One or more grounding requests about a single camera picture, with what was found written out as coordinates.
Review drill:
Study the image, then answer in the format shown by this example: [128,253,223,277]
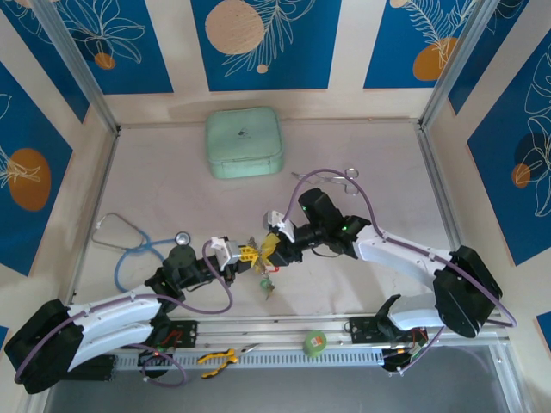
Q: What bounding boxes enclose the small electronics board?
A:
[382,330,431,371]
[138,347,173,367]

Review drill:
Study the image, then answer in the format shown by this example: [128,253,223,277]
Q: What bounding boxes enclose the green tape roll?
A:
[302,330,329,357]

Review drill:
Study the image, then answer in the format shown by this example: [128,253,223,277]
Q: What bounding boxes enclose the mint green zip case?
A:
[204,106,285,181]

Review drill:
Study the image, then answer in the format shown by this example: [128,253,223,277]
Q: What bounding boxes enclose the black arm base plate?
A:
[150,318,200,350]
[344,316,431,345]

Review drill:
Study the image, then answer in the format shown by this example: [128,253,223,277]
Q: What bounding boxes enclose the aluminium table side rail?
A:
[71,131,121,298]
[415,124,483,309]

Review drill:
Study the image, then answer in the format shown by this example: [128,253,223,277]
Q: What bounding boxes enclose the yellow and black pliers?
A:
[196,343,262,379]

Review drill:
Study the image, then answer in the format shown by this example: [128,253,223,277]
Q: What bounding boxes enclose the blue stethoscope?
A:
[92,212,193,293]

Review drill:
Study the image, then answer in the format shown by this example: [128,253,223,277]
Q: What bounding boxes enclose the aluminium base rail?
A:
[36,311,507,354]

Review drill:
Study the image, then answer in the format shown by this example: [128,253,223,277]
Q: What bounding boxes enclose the metal forceps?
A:
[291,167,361,195]

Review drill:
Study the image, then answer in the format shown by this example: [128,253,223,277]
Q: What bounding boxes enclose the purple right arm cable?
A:
[286,169,517,378]

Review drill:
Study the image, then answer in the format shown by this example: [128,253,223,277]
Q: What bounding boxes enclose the aluminium frame post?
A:
[419,0,505,130]
[32,0,121,135]

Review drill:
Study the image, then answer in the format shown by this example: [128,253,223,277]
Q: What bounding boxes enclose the metal key organizer disc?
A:
[247,235,282,302]

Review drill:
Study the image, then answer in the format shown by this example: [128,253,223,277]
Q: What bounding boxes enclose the slotted grey cable duct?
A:
[114,348,387,372]

